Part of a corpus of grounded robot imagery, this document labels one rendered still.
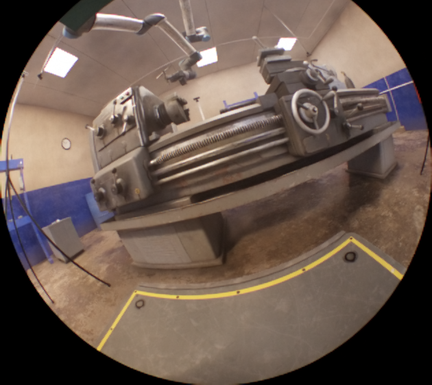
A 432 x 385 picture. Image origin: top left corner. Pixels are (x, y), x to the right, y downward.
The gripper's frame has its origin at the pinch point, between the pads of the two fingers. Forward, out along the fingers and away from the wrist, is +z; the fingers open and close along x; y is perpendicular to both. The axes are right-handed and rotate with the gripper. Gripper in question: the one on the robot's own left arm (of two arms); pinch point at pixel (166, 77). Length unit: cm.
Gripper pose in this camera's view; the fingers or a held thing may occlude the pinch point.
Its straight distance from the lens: 116.5
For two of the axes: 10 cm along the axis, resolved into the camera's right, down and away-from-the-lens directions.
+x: 7.9, -0.3, -6.1
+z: -5.0, 5.5, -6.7
